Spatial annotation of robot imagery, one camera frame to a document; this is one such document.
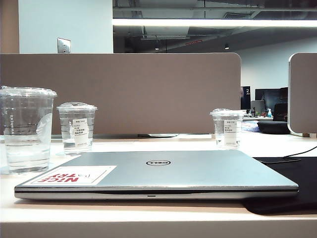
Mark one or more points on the grey chair back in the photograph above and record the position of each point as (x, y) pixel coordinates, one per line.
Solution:
(257, 107)

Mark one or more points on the black office chair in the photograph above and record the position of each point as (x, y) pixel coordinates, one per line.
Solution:
(281, 111)

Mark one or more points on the blue sanitizer bottle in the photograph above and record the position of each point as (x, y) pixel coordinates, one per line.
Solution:
(269, 113)

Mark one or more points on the small clear cup white label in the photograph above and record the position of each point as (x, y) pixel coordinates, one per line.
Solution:
(227, 131)

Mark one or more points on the metal wall switch plate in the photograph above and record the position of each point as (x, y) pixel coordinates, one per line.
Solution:
(64, 45)

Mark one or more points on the grey divider mounting bracket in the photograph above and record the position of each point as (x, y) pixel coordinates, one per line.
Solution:
(163, 135)

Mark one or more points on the medium clear cup white label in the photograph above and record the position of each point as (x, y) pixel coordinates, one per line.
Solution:
(76, 134)

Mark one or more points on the grey desk divider panel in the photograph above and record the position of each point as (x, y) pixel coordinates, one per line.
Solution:
(138, 91)

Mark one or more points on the white ceiling light strip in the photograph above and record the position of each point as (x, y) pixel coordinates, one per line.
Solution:
(213, 22)

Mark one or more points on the black computer monitor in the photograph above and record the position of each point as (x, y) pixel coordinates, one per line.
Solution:
(271, 96)

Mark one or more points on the black sign with numeral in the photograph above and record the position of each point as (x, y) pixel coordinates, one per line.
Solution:
(245, 98)

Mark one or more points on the grey right divider panel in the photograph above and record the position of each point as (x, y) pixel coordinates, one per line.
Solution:
(304, 94)

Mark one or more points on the large clear plastic lidded cup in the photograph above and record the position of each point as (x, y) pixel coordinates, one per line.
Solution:
(27, 138)

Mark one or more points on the black desk mat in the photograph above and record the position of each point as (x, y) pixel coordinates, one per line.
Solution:
(294, 183)

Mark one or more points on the black round cushion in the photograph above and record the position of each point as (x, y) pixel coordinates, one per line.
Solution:
(272, 127)

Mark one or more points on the wooden divider foot block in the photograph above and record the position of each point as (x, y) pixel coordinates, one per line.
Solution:
(309, 135)

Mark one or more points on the silver Dell laptop with sticker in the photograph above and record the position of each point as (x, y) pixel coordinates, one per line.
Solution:
(188, 173)

